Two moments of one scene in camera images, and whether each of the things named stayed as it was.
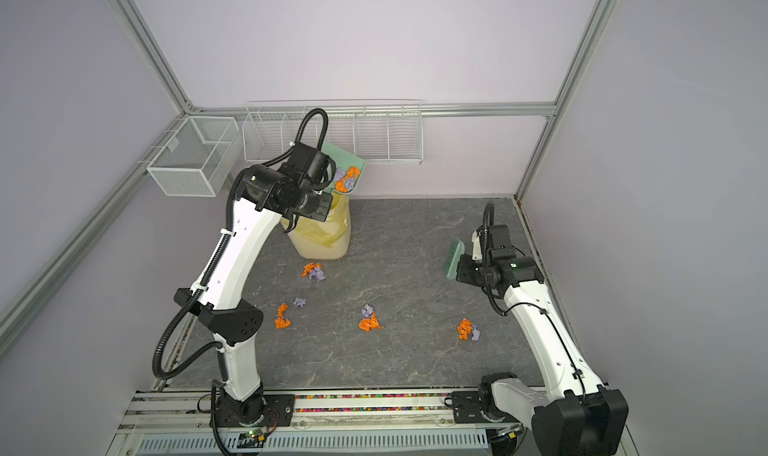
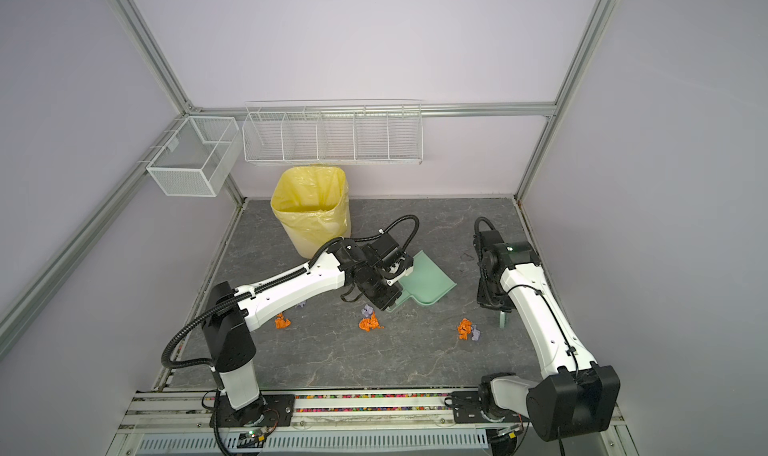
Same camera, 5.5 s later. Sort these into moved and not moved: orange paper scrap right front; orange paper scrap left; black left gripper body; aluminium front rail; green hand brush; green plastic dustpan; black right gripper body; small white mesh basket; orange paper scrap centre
Moved: black right gripper body; green hand brush; black left gripper body; green plastic dustpan
Not moved: aluminium front rail; orange paper scrap right front; small white mesh basket; orange paper scrap centre; orange paper scrap left
